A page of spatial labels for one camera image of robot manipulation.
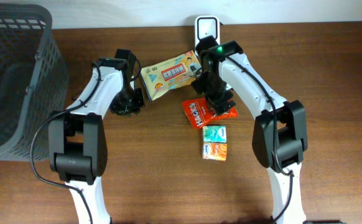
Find beige wet wipes pack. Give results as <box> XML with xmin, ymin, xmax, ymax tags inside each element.
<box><xmin>141</xmin><ymin>51</ymin><xmax>201</xmax><ymax>101</ymax></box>

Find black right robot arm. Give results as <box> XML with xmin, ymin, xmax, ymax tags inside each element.
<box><xmin>192</xmin><ymin>35</ymin><xmax>308</xmax><ymax>223</ymax></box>

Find orange tissue pack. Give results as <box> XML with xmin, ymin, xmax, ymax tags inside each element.
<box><xmin>202</xmin><ymin>142</ymin><xmax>227</xmax><ymax>161</ymax></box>

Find teal tissue pack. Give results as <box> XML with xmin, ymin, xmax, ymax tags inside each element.
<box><xmin>202</xmin><ymin>126</ymin><xmax>227</xmax><ymax>143</ymax></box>

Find red snack bag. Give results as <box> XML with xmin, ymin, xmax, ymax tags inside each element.
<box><xmin>182</xmin><ymin>97</ymin><xmax>239</xmax><ymax>129</ymax></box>

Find white barcode scanner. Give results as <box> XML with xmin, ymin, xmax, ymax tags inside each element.
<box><xmin>194</xmin><ymin>16</ymin><xmax>220</xmax><ymax>56</ymax></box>

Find grey plastic mesh basket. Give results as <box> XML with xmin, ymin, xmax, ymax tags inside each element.
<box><xmin>0</xmin><ymin>3</ymin><xmax>69</xmax><ymax>161</ymax></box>

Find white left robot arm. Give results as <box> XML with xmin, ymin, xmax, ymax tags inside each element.
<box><xmin>48</xmin><ymin>49</ymin><xmax>145</xmax><ymax>223</ymax></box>

